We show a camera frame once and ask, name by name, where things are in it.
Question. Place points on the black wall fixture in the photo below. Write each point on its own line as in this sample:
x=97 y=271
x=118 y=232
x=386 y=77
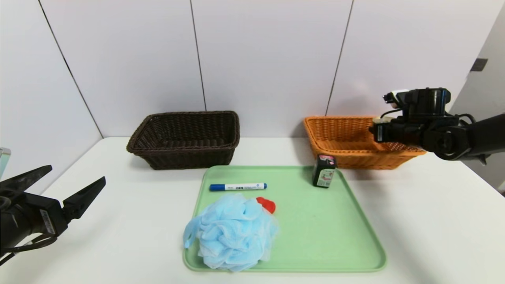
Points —
x=479 y=64

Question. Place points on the tin can with pull tab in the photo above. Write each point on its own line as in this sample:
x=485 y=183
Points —
x=382 y=119

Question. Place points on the blue whiteboard marker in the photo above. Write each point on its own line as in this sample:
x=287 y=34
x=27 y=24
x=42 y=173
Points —
x=236 y=187

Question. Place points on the blue mesh bath loofah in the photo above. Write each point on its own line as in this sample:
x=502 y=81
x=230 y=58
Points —
x=232 y=232

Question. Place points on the red rubber duck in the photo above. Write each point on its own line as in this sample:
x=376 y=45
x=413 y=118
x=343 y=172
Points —
x=268 y=204

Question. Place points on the orange wicker basket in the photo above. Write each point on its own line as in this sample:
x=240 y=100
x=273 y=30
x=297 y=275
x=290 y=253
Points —
x=343 y=154

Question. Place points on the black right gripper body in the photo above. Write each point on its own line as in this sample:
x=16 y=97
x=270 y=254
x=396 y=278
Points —
x=379 y=131

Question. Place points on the green plastic tray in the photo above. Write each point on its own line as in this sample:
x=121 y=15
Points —
x=315 y=236

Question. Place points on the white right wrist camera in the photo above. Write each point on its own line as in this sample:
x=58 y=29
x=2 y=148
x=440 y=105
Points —
x=396 y=96

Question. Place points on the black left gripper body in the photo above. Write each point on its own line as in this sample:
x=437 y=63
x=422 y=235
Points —
x=47 y=220

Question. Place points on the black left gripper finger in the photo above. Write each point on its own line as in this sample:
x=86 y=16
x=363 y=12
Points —
x=27 y=177
x=83 y=197

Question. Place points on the dark brown wicker basket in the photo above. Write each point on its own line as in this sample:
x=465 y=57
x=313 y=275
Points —
x=185 y=157

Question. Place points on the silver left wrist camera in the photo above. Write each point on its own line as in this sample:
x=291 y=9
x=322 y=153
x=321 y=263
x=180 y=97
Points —
x=4 y=161

